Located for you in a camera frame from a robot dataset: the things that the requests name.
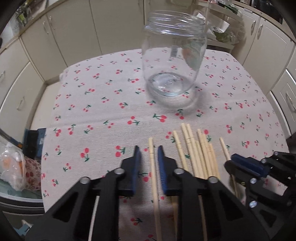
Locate bamboo chopstick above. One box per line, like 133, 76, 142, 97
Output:
173, 131, 188, 171
209, 143, 221, 179
149, 137, 162, 241
219, 137, 239, 198
197, 129, 213, 178
196, 140, 209, 179
187, 124, 204, 179
181, 123, 199, 177

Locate lower kitchen cabinets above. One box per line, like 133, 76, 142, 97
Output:
0, 0, 296, 140

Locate cherry print tablecloth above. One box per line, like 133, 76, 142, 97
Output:
41, 50, 288, 240

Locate clear plastic bag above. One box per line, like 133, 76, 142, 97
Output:
1, 143, 26, 191

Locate clear glass jar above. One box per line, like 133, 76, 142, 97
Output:
142, 10, 207, 97

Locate white rolling storage cart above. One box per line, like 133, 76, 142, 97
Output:
193, 1, 245, 53

